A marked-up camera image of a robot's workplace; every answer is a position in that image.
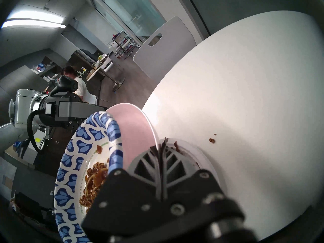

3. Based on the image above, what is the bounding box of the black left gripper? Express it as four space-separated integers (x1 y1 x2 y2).
38 93 107 130

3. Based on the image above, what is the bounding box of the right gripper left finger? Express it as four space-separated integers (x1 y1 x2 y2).
80 145 163 243

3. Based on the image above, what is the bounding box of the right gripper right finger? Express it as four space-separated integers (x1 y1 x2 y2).
161 143 226 214

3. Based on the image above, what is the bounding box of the blue patterned paper bowl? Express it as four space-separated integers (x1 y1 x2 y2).
54 111 124 243

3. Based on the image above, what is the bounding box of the pink plate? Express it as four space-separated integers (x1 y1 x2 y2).
105 103 160 169

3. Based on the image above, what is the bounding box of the person in white shirt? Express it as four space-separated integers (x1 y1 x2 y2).
62 66 88 98

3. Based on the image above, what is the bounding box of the brown granola crumbs heap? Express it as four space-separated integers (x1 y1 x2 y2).
79 146 110 214

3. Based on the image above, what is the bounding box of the round white bistro table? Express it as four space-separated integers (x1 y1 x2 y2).
86 55 126 92

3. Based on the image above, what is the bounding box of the ceiling light panel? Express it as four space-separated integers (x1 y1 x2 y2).
1 12 67 29

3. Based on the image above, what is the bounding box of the dark wall shelf with boxes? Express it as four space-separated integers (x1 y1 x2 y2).
30 56 64 82

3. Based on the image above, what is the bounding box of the black left arm hose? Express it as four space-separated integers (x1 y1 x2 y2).
26 109 48 154

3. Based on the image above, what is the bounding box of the wire shelf cart with supplies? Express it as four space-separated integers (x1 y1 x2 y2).
108 30 143 60

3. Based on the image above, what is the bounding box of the white chair with handle hole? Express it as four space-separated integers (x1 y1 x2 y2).
133 16 197 81

